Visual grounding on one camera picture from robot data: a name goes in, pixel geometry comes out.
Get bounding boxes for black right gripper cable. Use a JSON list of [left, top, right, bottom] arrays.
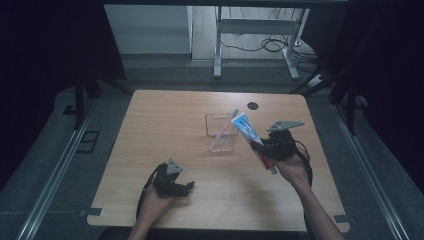
[[293, 139, 315, 188]]

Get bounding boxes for black floor cables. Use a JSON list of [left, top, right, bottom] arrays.
[[220, 34, 319, 65]]

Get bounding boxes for person's left hand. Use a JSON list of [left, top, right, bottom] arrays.
[[137, 184, 178, 225]]

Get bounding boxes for pink toothbrush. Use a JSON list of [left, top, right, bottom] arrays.
[[213, 108, 241, 144]]

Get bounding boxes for black metal stand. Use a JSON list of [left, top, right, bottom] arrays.
[[289, 63, 368, 136], [62, 74, 103, 132]]

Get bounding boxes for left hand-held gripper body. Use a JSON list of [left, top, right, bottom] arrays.
[[152, 158, 188, 198]]

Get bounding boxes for clear plastic box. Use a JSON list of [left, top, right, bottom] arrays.
[[204, 113, 240, 154]]

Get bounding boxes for white power strip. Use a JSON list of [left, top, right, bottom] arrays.
[[307, 73, 326, 89]]

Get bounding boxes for white metal desk frame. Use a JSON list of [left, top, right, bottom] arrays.
[[213, 5, 312, 82]]

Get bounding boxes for person's right hand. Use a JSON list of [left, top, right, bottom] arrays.
[[272, 153, 313, 190]]

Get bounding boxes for grey metal floor rail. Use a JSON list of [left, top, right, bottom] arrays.
[[330, 103, 402, 240], [15, 99, 98, 240]]

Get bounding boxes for white board panel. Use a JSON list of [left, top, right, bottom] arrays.
[[103, 4, 194, 55]]

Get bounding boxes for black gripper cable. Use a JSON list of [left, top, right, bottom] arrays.
[[293, 139, 315, 188], [135, 163, 168, 221]]

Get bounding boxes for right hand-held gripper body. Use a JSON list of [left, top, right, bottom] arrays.
[[259, 119, 306, 162]]

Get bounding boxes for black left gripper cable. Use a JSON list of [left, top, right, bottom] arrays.
[[135, 163, 168, 221]]

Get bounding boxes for blue white toothpaste tube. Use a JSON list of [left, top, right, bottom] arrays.
[[231, 112, 279, 176]]

